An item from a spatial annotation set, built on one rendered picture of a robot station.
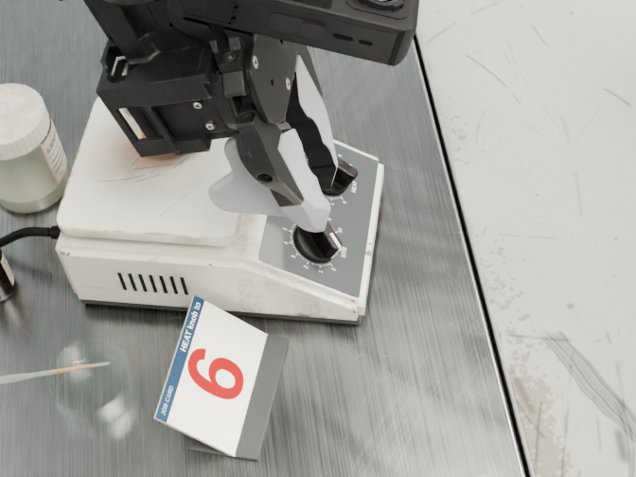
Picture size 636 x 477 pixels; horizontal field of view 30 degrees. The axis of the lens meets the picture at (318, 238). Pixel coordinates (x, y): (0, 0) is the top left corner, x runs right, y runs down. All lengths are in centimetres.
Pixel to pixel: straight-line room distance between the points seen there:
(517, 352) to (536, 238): 9
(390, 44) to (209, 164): 24
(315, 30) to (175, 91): 8
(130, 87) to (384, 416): 29
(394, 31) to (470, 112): 36
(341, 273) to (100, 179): 17
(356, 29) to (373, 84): 37
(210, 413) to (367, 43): 29
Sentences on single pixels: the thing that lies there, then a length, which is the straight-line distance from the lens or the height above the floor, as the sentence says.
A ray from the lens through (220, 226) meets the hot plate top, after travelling 75.
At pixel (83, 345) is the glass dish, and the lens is 80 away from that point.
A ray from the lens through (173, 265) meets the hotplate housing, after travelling 76.
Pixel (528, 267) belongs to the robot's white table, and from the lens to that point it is 83.
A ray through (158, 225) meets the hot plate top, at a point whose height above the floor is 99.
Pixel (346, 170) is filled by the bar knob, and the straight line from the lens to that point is 80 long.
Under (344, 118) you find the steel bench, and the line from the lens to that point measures 91.
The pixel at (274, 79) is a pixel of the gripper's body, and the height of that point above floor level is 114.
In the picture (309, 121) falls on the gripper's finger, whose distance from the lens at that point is 67.
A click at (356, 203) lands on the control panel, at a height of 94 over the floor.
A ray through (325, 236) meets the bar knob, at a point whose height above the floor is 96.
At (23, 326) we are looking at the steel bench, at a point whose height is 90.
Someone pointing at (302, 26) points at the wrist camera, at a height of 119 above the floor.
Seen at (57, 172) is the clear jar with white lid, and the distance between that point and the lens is 88.
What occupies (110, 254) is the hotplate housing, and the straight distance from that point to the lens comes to 78.
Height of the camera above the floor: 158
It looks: 53 degrees down
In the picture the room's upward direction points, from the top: 7 degrees counter-clockwise
